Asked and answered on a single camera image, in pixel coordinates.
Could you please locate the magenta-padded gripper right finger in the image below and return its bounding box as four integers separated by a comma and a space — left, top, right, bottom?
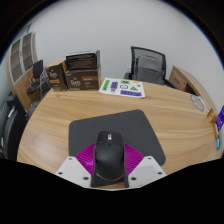
123, 143, 168, 188

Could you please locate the grey backpack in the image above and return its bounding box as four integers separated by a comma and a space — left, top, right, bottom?
134, 54, 166, 85

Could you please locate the wooden shelf unit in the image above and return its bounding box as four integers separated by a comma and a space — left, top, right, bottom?
5, 31, 46, 111

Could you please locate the small black visitor chair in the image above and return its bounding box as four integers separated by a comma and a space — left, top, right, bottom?
26, 59, 51, 101

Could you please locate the dark grey mouse pad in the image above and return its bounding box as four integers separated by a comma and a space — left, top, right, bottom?
68, 109, 167, 168

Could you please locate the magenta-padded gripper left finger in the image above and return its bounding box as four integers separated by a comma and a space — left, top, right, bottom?
54, 142, 98, 188

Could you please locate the black padded office chair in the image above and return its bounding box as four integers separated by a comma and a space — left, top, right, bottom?
0, 93, 29, 161

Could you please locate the wide brown coffee box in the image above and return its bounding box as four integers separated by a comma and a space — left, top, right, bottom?
65, 65, 102, 92

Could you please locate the wooden side desk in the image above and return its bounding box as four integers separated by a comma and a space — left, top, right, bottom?
168, 65, 218, 111

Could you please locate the black computer mouse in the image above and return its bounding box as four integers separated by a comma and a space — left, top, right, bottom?
90, 130, 129, 188

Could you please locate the purple retail card package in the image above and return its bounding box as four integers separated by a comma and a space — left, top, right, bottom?
214, 104, 224, 133

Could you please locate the white sheet with coloured stickers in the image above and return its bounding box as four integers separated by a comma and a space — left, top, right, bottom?
98, 77, 146, 99

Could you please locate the tall brown coffee box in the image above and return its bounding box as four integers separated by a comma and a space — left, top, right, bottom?
44, 60, 69, 93

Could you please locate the black coffee box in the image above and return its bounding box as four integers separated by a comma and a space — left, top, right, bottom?
64, 50, 101, 72

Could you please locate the black mesh office chair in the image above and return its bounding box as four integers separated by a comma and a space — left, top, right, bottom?
123, 45, 178, 89

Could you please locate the small blue pack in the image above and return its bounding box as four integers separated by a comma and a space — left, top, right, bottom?
215, 132, 223, 151

